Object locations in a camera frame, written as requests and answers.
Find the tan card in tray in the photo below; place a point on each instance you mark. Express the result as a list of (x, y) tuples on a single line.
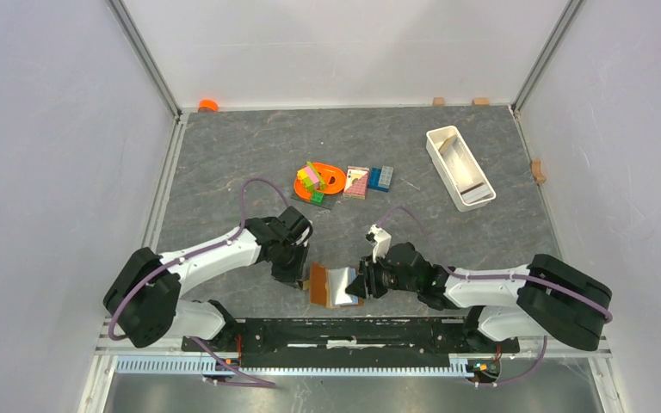
[(446, 144)]

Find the white rectangular plastic tray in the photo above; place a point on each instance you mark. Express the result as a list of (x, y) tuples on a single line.
[(458, 168)]

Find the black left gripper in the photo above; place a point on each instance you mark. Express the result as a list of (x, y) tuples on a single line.
[(294, 274)]

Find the green building block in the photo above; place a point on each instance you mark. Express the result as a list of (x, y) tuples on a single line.
[(317, 198)]

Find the blue grey building block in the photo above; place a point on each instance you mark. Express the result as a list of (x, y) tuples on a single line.
[(380, 179)]

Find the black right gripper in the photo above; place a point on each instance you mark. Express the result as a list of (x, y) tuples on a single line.
[(366, 283)]

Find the red playing card box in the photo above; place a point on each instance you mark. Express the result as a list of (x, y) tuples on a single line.
[(356, 185)]

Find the brown leather card holder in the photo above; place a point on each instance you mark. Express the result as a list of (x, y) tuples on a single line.
[(327, 287)]

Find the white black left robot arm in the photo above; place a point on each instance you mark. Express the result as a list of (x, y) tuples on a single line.
[(146, 301)]

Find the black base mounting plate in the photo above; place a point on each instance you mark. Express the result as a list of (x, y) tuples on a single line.
[(353, 342)]

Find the pink yellow green block stack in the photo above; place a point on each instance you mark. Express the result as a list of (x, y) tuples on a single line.
[(310, 178)]

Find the stack of white cards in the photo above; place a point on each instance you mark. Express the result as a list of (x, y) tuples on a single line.
[(477, 193)]

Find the orange tape roll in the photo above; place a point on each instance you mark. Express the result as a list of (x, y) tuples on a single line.
[(207, 105)]

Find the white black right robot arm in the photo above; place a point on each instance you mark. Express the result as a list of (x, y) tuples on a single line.
[(545, 297)]

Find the dark grey block baseplate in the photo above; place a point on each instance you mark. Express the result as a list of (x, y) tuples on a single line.
[(327, 202)]

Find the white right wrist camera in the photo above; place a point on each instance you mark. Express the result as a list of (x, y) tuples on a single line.
[(380, 240)]

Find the curved wooden piece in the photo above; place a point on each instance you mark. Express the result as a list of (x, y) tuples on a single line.
[(536, 167)]

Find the wooden block right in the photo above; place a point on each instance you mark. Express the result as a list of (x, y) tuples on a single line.
[(481, 101)]

